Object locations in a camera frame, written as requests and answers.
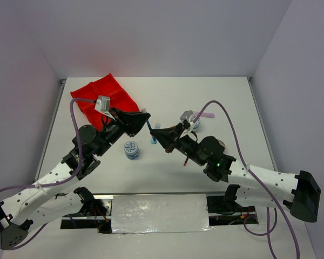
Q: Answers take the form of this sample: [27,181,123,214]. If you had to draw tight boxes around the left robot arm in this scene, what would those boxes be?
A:
[0,108,150,250]

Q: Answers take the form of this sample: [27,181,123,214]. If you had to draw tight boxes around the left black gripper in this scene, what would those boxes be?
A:
[94,107,151,156]

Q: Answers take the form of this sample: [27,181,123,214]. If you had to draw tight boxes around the pink highlighter marker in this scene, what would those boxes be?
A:
[194,111,215,118]

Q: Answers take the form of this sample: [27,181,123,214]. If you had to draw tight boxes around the large clear tape roll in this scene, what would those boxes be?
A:
[217,139,226,153]

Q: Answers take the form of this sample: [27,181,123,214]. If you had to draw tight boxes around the blue paint jar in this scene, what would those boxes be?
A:
[124,141,139,160]
[192,118,201,132]

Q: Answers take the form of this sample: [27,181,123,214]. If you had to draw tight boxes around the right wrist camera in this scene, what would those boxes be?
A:
[180,110,196,124]

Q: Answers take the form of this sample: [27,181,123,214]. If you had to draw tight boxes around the blue paint jar right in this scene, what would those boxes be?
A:
[192,118,201,132]

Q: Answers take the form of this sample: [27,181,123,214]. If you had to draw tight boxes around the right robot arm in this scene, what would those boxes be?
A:
[150,125,321,223]

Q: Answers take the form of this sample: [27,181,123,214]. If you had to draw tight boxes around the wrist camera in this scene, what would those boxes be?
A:
[94,96,110,113]
[180,110,196,124]

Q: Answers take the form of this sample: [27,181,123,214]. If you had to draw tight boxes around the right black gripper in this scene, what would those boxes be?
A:
[151,122,206,166]

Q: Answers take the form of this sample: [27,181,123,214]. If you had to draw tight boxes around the blue pen refill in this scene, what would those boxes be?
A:
[146,121,152,132]

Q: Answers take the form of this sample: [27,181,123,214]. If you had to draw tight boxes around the blue paint jar left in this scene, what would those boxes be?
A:
[124,141,139,160]

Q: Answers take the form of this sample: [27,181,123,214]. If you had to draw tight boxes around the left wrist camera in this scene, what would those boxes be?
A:
[94,96,110,113]

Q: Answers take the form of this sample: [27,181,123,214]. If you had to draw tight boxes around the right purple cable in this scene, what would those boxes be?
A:
[191,100,300,259]

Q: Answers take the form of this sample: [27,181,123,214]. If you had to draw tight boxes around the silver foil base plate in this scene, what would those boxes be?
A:
[111,194,211,234]

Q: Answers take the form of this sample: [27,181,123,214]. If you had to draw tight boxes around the red four-compartment tray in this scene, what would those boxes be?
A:
[71,73,140,131]

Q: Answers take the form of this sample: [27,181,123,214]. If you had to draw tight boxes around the blue highlighter marker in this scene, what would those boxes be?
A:
[151,122,161,145]

